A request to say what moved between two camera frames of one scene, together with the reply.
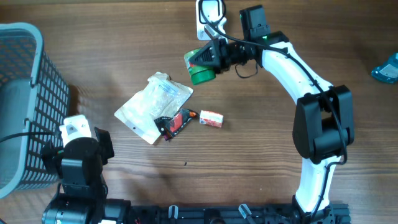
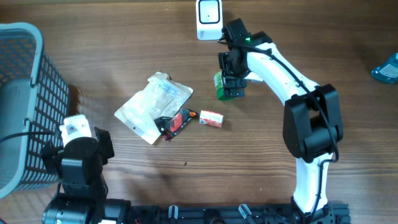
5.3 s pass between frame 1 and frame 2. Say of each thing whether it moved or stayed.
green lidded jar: moved
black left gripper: stayed
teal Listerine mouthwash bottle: stayed
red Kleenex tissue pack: stayed
